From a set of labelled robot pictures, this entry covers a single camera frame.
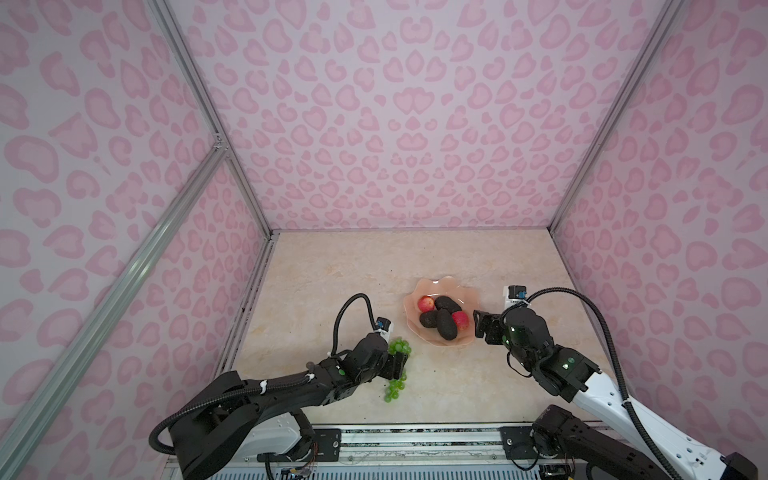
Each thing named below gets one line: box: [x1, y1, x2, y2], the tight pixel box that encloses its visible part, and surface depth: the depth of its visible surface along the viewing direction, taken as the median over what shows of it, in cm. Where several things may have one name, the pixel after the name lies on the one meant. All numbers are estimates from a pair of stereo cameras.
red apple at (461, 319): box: [452, 310, 470, 330], surface depth 90 cm
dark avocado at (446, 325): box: [436, 308, 457, 340], surface depth 89 cm
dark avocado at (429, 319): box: [419, 311, 438, 328], surface depth 92 cm
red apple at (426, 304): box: [418, 295, 435, 313], surface depth 96 cm
